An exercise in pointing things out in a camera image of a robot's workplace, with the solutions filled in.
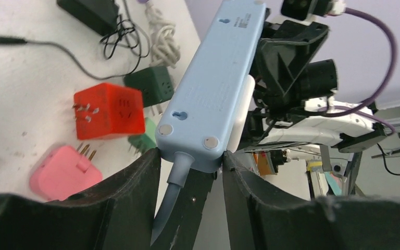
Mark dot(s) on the light green charger plug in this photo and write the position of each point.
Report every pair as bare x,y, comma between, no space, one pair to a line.
143,142

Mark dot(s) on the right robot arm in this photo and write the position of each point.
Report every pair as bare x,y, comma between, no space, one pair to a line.
351,128

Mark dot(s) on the black power adapter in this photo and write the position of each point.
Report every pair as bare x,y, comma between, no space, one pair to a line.
99,15

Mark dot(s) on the light blue power strip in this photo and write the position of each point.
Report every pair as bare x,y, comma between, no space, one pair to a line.
196,126

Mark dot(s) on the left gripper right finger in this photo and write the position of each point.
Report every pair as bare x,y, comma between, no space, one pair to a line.
262,216

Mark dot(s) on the red pink plug adapter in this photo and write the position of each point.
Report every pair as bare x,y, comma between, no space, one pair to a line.
108,111

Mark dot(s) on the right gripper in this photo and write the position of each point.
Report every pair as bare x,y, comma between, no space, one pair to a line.
283,61

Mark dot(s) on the dark green cube socket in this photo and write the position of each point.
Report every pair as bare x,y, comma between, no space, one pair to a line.
155,84

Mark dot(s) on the white wall adapter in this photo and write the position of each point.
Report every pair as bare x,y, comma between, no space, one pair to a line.
241,114

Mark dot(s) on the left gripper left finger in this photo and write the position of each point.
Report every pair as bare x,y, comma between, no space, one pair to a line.
116,213

